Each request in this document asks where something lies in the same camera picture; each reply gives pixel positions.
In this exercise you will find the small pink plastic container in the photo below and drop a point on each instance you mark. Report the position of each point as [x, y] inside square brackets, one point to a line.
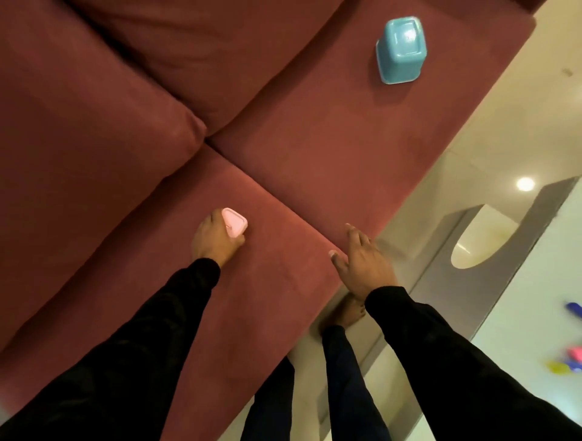
[235, 223]

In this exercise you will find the blue toy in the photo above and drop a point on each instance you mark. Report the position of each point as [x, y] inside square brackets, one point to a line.
[575, 309]

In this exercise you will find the person's leg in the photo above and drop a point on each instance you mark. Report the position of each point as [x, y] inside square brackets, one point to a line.
[270, 404]
[352, 386]

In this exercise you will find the person's right thumb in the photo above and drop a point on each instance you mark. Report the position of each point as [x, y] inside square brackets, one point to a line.
[338, 263]

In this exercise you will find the person's left leg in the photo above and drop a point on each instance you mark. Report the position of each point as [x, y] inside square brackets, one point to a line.
[270, 404]

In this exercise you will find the person's left forearm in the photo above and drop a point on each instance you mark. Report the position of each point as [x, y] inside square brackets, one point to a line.
[127, 363]

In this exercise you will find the person's right leg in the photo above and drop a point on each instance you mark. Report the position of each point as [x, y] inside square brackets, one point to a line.
[352, 386]

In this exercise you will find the person's right hand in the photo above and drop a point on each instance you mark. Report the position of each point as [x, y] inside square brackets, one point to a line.
[366, 270]

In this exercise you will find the person's left thumb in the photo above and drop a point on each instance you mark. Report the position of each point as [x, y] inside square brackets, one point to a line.
[237, 241]

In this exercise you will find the pink toy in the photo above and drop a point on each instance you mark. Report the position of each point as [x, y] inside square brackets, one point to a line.
[576, 353]

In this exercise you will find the person's right foot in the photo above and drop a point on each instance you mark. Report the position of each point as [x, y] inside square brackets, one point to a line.
[346, 312]

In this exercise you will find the maroon fabric sofa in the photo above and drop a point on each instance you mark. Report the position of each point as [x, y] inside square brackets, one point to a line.
[291, 136]

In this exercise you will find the yellow toy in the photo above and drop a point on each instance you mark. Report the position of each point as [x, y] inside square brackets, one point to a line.
[558, 368]

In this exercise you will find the maroon sofa back cushion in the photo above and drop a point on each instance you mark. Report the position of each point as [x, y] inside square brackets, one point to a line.
[204, 50]
[82, 150]

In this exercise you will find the maroon sofa seat cushion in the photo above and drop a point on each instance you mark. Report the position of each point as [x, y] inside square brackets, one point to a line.
[254, 281]
[345, 136]

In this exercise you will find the person's left hand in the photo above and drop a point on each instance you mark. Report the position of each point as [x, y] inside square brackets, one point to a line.
[211, 243]

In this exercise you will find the teal plastic container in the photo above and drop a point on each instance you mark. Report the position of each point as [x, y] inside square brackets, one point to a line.
[401, 50]

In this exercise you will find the person's right forearm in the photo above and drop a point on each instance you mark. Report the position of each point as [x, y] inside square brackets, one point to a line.
[454, 377]

